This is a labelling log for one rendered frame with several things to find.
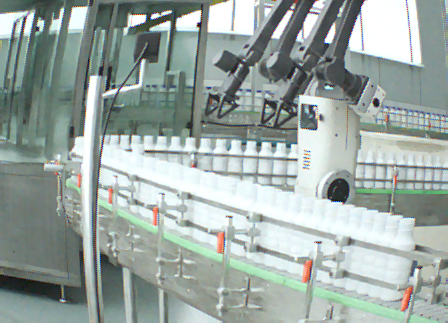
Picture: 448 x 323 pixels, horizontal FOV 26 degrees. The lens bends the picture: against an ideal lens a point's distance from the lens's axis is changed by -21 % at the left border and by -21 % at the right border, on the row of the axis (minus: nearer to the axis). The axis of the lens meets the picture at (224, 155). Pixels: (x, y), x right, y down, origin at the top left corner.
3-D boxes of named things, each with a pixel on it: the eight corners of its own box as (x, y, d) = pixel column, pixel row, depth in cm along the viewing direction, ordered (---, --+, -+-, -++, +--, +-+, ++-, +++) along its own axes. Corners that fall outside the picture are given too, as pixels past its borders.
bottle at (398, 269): (375, 302, 191) (390, 220, 191) (385, 297, 197) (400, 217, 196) (398, 302, 188) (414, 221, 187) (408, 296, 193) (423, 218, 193)
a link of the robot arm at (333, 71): (374, -8, 369) (363, -9, 378) (346, -27, 364) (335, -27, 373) (340, 89, 365) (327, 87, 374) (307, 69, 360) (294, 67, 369)
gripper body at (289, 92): (280, 99, 358) (291, 79, 358) (266, 95, 367) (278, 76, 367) (296, 110, 360) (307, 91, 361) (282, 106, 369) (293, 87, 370)
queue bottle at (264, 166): (254, 183, 492) (256, 141, 491) (267, 183, 494) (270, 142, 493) (259, 184, 486) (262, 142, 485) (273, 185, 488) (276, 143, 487)
